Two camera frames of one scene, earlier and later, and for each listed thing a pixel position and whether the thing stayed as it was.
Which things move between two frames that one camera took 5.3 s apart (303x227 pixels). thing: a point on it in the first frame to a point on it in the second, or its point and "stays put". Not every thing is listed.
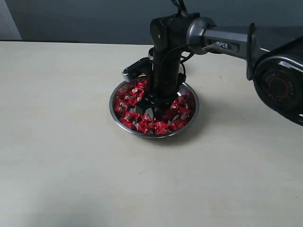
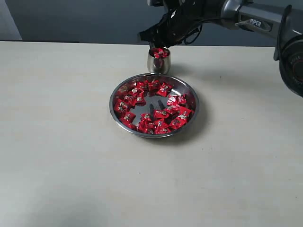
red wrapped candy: [121, 106] stays put
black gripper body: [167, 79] to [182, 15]
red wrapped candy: [162, 127] stays put
